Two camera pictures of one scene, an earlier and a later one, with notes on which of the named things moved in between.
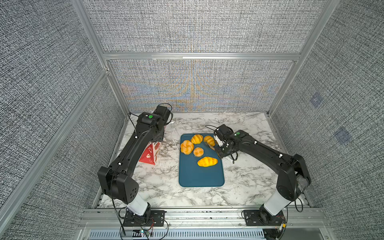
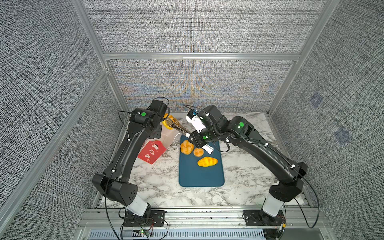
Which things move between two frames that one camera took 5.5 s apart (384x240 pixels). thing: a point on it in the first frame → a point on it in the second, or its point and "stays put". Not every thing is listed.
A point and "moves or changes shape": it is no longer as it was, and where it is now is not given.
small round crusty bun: (198, 152) stays put
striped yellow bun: (210, 140) moves or changes shape
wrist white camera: (219, 141) → (194, 118)
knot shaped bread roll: (187, 147) stays put
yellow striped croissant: (207, 161) stays put
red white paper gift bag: (150, 153) moves or changes shape
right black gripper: (217, 149) → (197, 137)
